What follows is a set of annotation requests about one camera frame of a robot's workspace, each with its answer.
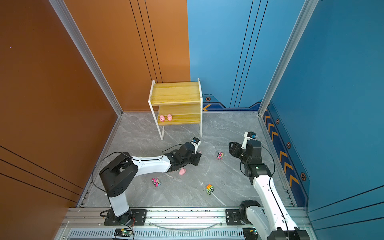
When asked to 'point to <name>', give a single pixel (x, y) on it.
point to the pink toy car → (156, 182)
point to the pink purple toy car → (220, 156)
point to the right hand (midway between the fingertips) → (232, 144)
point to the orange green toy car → (209, 188)
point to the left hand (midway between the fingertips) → (201, 153)
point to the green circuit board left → (121, 232)
